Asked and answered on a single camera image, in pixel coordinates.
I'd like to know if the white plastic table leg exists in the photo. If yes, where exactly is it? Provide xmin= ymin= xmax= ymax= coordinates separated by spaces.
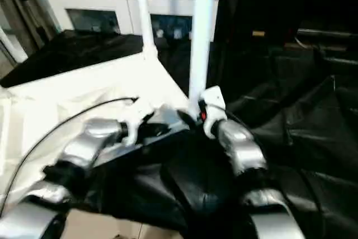
xmin=132 ymin=0 xmax=159 ymax=62
xmin=186 ymin=0 xmax=219 ymax=112

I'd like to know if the white plastic table top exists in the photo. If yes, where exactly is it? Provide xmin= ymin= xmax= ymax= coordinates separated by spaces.
xmin=0 ymin=53 xmax=192 ymax=207

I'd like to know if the black plastic mat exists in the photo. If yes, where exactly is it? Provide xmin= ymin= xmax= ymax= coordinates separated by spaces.
xmin=0 ymin=27 xmax=358 ymax=239

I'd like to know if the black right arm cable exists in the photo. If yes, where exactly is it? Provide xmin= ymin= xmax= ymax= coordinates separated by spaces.
xmin=205 ymin=105 xmax=328 ymax=234

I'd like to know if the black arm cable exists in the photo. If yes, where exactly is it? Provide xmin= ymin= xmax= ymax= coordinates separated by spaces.
xmin=205 ymin=105 xmax=328 ymax=234
xmin=0 ymin=96 xmax=140 ymax=218

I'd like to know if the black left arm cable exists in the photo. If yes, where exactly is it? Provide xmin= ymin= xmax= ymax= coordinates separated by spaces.
xmin=0 ymin=96 xmax=140 ymax=218

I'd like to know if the black bench with silver rail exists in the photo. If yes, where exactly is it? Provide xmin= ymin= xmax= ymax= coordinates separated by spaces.
xmin=293 ymin=25 xmax=358 ymax=65

